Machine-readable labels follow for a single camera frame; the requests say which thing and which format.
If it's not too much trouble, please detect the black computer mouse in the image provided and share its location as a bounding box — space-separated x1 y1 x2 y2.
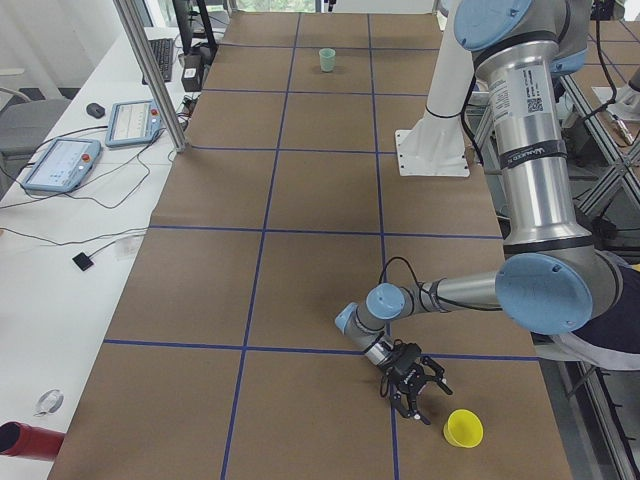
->
86 102 106 119

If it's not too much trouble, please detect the clear plastic wrapper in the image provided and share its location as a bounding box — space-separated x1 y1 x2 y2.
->
34 389 64 417

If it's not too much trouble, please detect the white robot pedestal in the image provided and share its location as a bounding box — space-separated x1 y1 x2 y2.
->
395 1 474 178

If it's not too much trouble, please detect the light green plastic cup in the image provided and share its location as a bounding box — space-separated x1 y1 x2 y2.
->
318 48 336 73

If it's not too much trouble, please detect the aluminium frame post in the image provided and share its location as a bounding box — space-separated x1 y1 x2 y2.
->
113 0 187 153

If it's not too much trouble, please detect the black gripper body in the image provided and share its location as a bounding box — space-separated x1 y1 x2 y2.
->
384 343 427 396

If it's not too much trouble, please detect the near blue teach pendant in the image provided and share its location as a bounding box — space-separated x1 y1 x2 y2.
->
21 137 102 193

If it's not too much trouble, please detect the small black square sensor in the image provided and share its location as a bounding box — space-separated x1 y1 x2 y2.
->
72 252 94 271

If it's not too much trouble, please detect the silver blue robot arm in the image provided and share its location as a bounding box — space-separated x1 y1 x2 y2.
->
335 1 639 420

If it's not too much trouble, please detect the far blue teach pendant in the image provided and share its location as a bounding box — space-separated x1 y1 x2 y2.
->
105 100 163 149

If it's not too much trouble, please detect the black power adapter box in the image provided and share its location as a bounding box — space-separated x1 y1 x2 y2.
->
181 51 204 93

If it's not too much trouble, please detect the black keyboard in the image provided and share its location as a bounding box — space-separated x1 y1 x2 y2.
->
149 38 174 83

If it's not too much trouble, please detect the red cylinder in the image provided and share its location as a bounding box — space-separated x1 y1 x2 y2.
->
1 421 65 461

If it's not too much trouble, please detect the blue teach pendant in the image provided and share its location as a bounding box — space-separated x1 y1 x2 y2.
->
21 137 102 193
105 100 163 149

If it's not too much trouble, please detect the yellow plastic cup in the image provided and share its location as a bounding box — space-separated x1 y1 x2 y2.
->
443 409 484 448

